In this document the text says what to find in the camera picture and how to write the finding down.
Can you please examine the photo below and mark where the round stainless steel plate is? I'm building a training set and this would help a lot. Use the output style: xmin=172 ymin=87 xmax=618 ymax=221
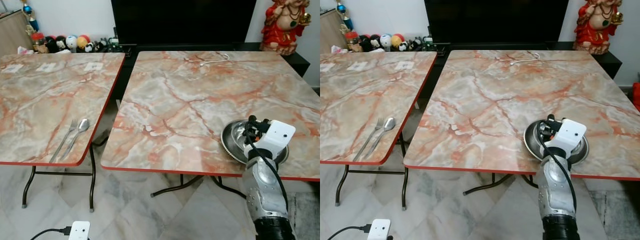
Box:
xmin=523 ymin=119 xmax=590 ymax=166
xmin=220 ymin=119 xmax=290 ymax=166

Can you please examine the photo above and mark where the large marble pattern folding table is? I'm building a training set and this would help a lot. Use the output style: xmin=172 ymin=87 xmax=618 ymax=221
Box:
xmin=100 ymin=50 xmax=321 ymax=199
xmin=403 ymin=49 xmax=640 ymax=197

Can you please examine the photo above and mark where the red and gold statue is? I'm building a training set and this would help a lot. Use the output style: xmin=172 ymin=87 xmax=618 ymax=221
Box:
xmin=259 ymin=0 xmax=312 ymax=56
xmin=573 ymin=0 xmax=625 ymax=55

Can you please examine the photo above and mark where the silver metal fork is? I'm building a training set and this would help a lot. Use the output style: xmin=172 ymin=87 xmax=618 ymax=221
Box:
xmin=49 ymin=118 xmax=79 ymax=164
xmin=353 ymin=117 xmax=385 ymax=162

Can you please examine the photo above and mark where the black flat screen television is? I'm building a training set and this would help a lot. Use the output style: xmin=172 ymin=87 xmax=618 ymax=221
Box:
xmin=424 ymin=0 xmax=570 ymax=45
xmin=110 ymin=0 xmax=258 ymax=47

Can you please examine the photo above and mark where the light wooden cabinet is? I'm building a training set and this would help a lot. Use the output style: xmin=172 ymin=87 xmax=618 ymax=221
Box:
xmin=320 ymin=8 xmax=349 ymax=55
xmin=0 ymin=9 xmax=35 ymax=57

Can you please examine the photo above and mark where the red capped toy jar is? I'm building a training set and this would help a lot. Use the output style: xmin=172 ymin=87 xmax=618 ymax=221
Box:
xmin=30 ymin=32 xmax=49 ymax=54
xmin=344 ymin=31 xmax=362 ymax=53

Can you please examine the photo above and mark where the silver metal spoon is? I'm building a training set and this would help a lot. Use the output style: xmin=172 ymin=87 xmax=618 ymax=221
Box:
xmin=60 ymin=118 xmax=91 ymax=162
xmin=364 ymin=117 xmax=397 ymax=161

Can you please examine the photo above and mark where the blue and gold figurine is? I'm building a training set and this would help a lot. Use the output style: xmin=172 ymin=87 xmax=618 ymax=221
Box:
xmin=334 ymin=0 xmax=355 ymax=31
xmin=20 ymin=0 xmax=40 ymax=32

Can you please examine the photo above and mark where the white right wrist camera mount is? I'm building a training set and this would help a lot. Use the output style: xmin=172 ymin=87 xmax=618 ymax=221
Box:
xmin=256 ymin=120 xmax=297 ymax=160
xmin=544 ymin=119 xmax=587 ymax=160

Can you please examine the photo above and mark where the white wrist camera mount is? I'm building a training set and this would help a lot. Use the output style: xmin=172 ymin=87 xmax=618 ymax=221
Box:
xmin=367 ymin=219 xmax=392 ymax=240
xmin=68 ymin=221 xmax=91 ymax=240
xmin=256 ymin=120 xmax=297 ymax=160
xmin=544 ymin=119 xmax=587 ymax=160

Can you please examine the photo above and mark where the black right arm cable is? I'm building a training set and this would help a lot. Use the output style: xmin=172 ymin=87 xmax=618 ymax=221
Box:
xmin=537 ymin=120 xmax=578 ymax=212
xmin=243 ymin=123 xmax=290 ymax=214

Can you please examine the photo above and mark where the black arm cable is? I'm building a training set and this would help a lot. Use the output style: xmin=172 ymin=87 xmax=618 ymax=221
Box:
xmin=30 ymin=227 xmax=73 ymax=240
xmin=327 ymin=224 xmax=372 ymax=240
xmin=243 ymin=123 xmax=290 ymax=214
xmin=537 ymin=120 xmax=578 ymax=212

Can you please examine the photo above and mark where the thin white wire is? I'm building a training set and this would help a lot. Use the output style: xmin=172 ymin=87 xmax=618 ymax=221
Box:
xmin=199 ymin=53 xmax=231 ymax=67
xmin=510 ymin=51 xmax=542 ymax=66

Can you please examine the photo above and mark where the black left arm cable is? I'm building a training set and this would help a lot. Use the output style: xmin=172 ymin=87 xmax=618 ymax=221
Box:
xmin=30 ymin=227 xmax=73 ymax=240
xmin=327 ymin=224 xmax=372 ymax=240

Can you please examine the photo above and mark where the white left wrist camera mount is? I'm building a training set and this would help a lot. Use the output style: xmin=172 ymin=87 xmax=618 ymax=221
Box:
xmin=68 ymin=221 xmax=91 ymax=240
xmin=367 ymin=219 xmax=392 ymax=240

